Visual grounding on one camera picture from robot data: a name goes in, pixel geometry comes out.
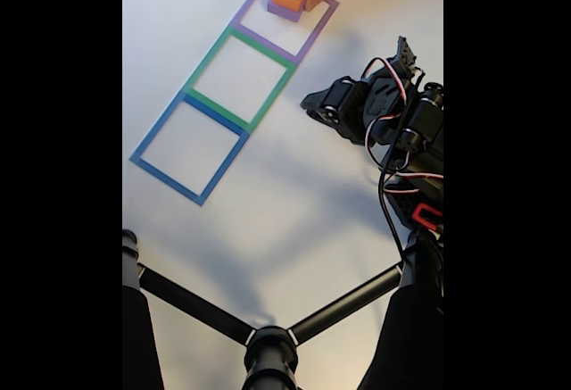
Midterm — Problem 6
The purple block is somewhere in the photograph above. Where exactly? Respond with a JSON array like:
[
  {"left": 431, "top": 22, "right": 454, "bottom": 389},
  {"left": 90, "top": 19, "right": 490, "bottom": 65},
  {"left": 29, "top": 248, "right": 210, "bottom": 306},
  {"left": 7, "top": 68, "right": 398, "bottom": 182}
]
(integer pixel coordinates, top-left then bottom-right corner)
[{"left": 266, "top": 0, "right": 305, "bottom": 23}]

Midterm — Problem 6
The purple tape square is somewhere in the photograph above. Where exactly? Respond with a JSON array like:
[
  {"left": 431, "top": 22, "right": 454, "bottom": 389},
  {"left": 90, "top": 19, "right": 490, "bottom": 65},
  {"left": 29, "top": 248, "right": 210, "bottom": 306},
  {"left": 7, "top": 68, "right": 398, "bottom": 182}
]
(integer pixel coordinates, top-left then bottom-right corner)
[{"left": 231, "top": 0, "right": 340, "bottom": 63}]

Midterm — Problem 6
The green tape square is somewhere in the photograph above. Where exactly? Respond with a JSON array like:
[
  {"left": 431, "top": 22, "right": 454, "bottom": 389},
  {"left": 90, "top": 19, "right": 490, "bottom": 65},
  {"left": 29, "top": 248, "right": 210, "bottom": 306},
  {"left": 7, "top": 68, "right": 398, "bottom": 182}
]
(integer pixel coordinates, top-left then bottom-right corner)
[{"left": 183, "top": 26, "right": 296, "bottom": 135}]

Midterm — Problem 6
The red clamp part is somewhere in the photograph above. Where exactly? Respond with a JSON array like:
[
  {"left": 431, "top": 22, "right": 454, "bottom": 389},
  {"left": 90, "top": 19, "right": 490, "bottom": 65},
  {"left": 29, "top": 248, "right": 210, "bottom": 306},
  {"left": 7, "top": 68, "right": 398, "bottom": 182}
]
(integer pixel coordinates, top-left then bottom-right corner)
[{"left": 410, "top": 202, "right": 444, "bottom": 230}]

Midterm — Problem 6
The blue tape square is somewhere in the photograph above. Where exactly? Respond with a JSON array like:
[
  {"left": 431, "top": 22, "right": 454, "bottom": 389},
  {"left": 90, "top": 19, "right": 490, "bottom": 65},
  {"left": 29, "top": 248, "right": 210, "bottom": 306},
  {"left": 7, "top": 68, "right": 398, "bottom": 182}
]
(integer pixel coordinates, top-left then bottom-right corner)
[{"left": 128, "top": 89, "right": 251, "bottom": 207}]

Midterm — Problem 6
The black tripod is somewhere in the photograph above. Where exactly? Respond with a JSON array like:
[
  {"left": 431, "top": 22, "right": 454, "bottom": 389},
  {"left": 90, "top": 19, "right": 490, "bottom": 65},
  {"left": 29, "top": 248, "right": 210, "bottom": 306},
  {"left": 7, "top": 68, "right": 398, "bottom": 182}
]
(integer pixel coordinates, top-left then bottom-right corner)
[{"left": 122, "top": 228, "right": 444, "bottom": 390}]

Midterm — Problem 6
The gripper camera circuit board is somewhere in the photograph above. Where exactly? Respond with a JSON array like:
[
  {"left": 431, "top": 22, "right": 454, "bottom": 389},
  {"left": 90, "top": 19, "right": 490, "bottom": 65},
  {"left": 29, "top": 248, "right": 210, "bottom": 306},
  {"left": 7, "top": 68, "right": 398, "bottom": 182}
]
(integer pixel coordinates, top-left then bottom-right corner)
[{"left": 394, "top": 36, "right": 426, "bottom": 82}]

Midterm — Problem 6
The black camera cable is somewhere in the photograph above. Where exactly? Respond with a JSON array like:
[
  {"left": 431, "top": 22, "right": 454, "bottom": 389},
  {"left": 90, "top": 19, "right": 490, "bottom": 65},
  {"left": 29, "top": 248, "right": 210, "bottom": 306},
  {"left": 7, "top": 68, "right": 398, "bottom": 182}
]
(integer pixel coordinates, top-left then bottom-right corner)
[{"left": 377, "top": 75, "right": 425, "bottom": 270}]

